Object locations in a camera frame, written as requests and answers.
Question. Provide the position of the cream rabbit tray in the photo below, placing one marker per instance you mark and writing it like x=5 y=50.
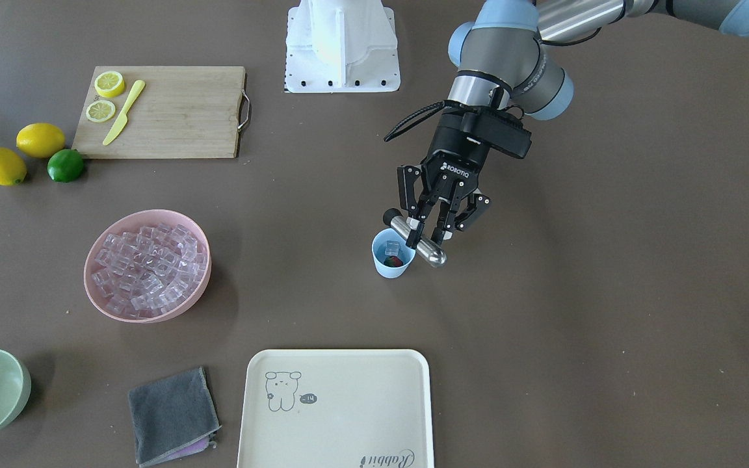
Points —
x=337 y=408

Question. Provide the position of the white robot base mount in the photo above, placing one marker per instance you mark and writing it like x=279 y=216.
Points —
x=341 y=47

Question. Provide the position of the green lime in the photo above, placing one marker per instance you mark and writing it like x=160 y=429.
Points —
x=65 y=166

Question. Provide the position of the whole yellow lemon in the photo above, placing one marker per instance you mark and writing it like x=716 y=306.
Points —
x=13 y=169
x=40 y=140

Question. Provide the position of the steel muddler black tip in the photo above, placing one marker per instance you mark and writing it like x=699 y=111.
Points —
x=407 y=229

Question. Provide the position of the lemon half upper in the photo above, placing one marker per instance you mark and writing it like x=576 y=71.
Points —
x=100 y=111

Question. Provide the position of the yellow plastic knife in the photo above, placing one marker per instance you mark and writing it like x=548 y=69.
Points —
x=122 y=117

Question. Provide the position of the grey folded cloth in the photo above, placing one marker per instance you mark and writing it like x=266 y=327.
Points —
x=173 y=417

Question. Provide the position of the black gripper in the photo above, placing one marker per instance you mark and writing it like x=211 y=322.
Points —
x=458 y=148

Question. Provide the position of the lemon half lower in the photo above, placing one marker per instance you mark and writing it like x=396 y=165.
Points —
x=109 y=84

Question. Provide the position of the clear ice cube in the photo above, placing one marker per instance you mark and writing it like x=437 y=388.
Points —
x=392 y=248

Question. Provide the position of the lemon half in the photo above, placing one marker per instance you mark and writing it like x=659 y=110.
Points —
x=109 y=84
x=100 y=111

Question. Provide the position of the red strawberry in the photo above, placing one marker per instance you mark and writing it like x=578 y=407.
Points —
x=392 y=261

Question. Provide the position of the wooden cutting board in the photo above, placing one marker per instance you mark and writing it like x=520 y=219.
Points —
x=182 y=112

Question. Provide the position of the light blue cup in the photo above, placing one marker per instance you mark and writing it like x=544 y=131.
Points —
x=377 y=250

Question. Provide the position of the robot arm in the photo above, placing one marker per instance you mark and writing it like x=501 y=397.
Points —
x=502 y=60

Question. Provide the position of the pink bowl of ice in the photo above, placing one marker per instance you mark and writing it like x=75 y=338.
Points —
x=148 y=267

